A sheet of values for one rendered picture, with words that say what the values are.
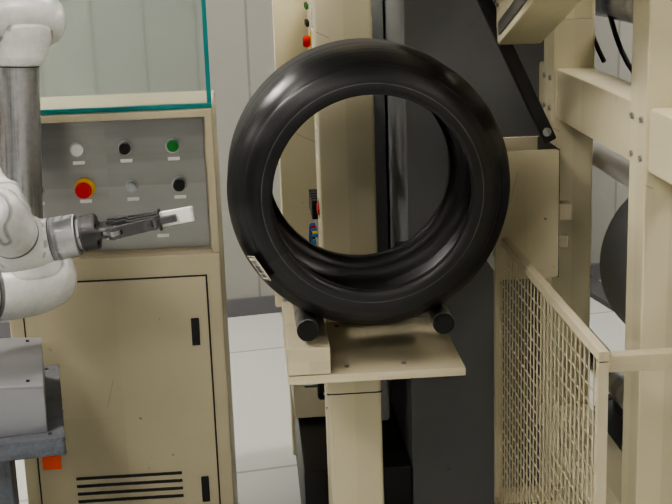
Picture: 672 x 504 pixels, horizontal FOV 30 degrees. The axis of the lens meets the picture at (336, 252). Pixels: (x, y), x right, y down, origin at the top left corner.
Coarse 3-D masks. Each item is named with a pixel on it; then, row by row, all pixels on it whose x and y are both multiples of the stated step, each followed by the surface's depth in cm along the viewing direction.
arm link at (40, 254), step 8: (40, 224) 254; (40, 232) 252; (40, 240) 252; (48, 240) 254; (32, 248) 250; (40, 248) 253; (48, 248) 254; (0, 256) 250; (24, 256) 250; (32, 256) 252; (40, 256) 254; (48, 256) 255; (0, 264) 254; (8, 264) 253; (16, 264) 253; (24, 264) 254; (32, 264) 255; (40, 264) 256
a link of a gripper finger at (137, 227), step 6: (132, 222) 255; (138, 222) 254; (144, 222) 255; (150, 222) 255; (114, 228) 253; (120, 228) 253; (126, 228) 254; (132, 228) 254; (138, 228) 255; (144, 228) 255; (150, 228) 255; (156, 228) 256; (120, 234) 254; (126, 234) 254; (132, 234) 254; (114, 240) 253
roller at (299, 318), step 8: (296, 312) 265; (304, 312) 261; (296, 320) 260; (304, 320) 256; (312, 320) 256; (296, 328) 258; (304, 328) 256; (312, 328) 256; (304, 336) 256; (312, 336) 256
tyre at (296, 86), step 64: (320, 64) 245; (384, 64) 244; (256, 128) 246; (448, 128) 275; (256, 192) 247; (448, 192) 278; (256, 256) 252; (320, 256) 280; (384, 256) 281; (448, 256) 253; (384, 320) 258
